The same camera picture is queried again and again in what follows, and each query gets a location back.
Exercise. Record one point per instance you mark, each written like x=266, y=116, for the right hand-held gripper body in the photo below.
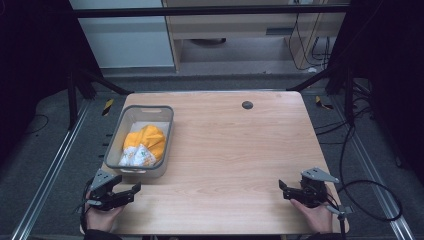
x=315, y=191

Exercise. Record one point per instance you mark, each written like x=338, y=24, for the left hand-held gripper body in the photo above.
x=101, y=196

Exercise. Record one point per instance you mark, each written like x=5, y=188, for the yellow and white garment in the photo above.
x=148, y=140

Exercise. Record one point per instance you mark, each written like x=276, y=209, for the grey plastic basket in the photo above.
x=133, y=116

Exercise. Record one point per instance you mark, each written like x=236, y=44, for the person's left hand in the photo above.
x=100, y=218

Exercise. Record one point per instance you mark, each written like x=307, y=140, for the person's right hand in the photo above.
x=315, y=216

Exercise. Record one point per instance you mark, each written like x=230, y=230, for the black and yellow tape strip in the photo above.
x=322, y=103
x=107, y=106

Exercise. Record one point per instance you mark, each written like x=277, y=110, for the grey round table grommet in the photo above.
x=247, y=105

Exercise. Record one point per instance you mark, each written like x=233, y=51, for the black metal stand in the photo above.
x=72, y=100
x=349, y=96

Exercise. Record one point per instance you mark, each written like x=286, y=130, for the dark curtain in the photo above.
x=393, y=83
x=33, y=66

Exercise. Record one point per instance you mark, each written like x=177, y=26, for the white cabinet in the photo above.
x=126, y=40

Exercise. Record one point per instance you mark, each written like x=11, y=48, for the light wooden desk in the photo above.
x=233, y=23

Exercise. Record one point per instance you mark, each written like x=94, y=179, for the black horizontal bar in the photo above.
x=200, y=11

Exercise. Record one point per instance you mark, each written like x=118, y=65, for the aluminium floor rail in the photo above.
x=50, y=170
x=373, y=170

